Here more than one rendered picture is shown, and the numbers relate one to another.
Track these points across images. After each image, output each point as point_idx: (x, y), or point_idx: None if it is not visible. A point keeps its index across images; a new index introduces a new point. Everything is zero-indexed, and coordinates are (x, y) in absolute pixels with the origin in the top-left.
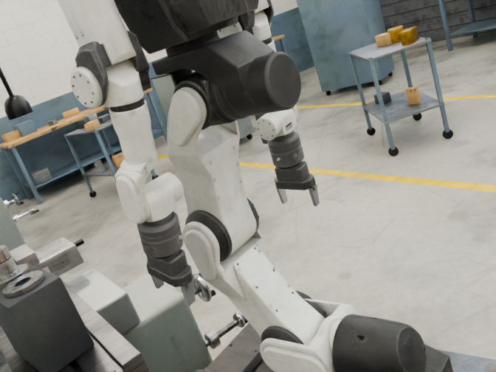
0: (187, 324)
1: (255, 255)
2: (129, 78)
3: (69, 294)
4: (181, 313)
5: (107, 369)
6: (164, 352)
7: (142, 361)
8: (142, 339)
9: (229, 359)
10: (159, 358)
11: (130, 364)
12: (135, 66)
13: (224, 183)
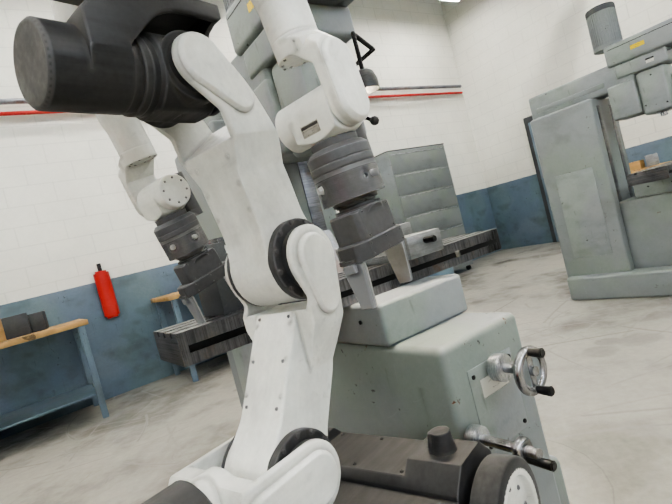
0: (438, 389)
1: (281, 325)
2: None
3: (342, 278)
4: (432, 370)
5: (176, 330)
6: (412, 398)
7: (177, 342)
8: (392, 365)
9: (352, 445)
10: (406, 399)
11: (173, 337)
12: None
13: (222, 204)
